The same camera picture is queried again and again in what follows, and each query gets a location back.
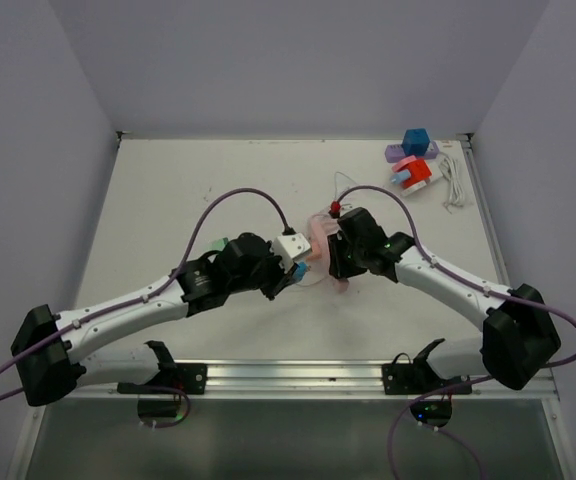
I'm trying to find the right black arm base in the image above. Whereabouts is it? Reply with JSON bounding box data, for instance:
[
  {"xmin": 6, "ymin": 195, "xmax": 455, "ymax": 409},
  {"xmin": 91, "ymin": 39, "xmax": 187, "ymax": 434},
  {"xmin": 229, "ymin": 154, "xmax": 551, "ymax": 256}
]
[{"xmin": 381, "ymin": 339, "xmax": 472, "ymax": 428}]

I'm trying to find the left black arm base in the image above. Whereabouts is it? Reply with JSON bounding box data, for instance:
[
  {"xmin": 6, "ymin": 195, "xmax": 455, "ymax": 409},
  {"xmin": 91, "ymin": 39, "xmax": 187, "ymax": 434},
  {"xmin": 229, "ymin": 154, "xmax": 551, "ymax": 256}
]
[{"xmin": 117, "ymin": 340, "xmax": 207, "ymax": 430}]

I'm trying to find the salmon charger plug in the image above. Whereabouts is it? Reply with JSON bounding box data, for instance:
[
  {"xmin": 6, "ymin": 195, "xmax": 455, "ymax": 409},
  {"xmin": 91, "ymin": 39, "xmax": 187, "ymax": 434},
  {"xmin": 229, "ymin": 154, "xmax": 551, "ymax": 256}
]
[{"xmin": 307, "ymin": 237, "xmax": 323, "ymax": 262}]

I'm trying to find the blue plug adapter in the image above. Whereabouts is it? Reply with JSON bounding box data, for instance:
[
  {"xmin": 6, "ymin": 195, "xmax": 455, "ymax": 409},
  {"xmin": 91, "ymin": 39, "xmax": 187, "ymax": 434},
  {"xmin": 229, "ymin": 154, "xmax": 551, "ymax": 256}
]
[{"xmin": 293, "ymin": 262, "xmax": 309, "ymax": 283}]

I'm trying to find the purple power strip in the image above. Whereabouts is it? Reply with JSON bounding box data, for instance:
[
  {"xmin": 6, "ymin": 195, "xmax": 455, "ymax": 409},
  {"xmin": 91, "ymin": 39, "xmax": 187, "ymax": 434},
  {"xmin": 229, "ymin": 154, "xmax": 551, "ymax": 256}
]
[{"xmin": 384, "ymin": 141, "xmax": 440, "ymax": 164}]

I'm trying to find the pink power strip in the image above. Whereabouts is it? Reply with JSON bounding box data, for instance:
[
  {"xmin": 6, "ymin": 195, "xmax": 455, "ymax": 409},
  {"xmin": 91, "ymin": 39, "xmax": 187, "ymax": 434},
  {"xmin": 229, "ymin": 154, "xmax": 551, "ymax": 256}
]
[{"xmin": 306, "ymin": 213, "xmax": 349, "ymax": 294}]

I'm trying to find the light blue plug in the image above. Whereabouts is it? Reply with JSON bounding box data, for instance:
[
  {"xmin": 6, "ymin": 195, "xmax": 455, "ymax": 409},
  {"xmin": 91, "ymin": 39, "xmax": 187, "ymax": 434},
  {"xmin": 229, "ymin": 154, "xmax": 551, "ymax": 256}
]
[{"xmin": 390, "ymin": 169, "xmax": 412, "ymax": 188}]

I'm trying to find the green plug adapter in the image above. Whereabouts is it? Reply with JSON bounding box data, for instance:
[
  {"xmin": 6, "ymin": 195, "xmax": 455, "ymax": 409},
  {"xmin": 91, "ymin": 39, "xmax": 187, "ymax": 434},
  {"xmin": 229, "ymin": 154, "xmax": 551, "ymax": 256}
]
[{"xmin": 207, "ymin": 237, "xmax": 229, "ymax": 252}]

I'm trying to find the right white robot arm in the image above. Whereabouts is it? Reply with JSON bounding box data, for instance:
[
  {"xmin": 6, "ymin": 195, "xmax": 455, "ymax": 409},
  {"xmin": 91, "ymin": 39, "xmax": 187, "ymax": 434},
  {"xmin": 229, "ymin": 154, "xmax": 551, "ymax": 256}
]
[{"xmin": 327, "ymin": 208, "xmax": 561, "ymax": 394}]

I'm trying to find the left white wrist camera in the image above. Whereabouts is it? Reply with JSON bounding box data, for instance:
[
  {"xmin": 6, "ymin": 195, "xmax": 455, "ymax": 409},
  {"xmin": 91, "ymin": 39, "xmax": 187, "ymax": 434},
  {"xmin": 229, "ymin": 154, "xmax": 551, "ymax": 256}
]
[{"xmin": 271, "ymin": 233, "xmax": 312, "ymax": 264}]

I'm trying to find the aluminium front rail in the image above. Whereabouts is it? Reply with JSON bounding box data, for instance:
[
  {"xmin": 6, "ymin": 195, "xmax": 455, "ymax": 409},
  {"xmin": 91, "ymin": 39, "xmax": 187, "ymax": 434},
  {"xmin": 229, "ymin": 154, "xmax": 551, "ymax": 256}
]
[{"xmin": 64, "ymin": 354, "xmax": 557, "ymax": 399}]

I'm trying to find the blue cube adapter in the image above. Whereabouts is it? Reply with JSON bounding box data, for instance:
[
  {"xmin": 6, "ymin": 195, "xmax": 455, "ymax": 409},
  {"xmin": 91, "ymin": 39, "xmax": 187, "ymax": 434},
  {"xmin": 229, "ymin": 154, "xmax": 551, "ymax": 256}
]
[{"xmin": 401, "ymin": 128, "xmax": 430, "ymax": 157}]

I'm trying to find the thin pink charger cable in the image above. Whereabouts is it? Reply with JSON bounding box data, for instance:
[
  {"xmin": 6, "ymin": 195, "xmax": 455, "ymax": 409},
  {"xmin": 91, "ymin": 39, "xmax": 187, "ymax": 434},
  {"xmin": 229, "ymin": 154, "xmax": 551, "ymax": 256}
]
[{"xmin": 287, "ymin": 275, "xmax": 331, "ymax": 289}]

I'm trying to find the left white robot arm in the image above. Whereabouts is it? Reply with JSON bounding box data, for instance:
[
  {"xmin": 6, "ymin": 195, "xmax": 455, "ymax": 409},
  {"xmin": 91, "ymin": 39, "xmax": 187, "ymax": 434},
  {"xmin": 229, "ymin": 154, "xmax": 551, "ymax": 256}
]
[{"xmin": 11, "ymin": 233, "xmax": 311, "ymax": 407}]

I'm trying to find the white coiled power cord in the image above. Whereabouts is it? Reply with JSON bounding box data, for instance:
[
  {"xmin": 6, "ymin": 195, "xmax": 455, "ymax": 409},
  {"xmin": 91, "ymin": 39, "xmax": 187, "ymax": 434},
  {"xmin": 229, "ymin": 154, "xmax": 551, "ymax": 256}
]
[{"xmin": 435, "ymin": 152, "xmax": 471, "ymax": 212}]

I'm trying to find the thin light blue cable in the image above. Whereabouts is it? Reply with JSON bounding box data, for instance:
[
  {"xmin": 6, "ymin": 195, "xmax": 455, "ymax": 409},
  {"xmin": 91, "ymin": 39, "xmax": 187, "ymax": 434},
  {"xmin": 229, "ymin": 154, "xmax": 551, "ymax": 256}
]
[{"xmin": 331, "ymin": 170, "xmax": 364, "ymax": 201}]

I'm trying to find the red cube adapter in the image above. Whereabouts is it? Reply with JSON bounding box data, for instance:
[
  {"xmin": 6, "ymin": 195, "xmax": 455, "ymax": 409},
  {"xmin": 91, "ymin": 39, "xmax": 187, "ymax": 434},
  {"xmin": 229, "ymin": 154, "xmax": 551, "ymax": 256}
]
[{"xmin": 392, "ymin": 156, "xmax": 432, "ymax": 188}]

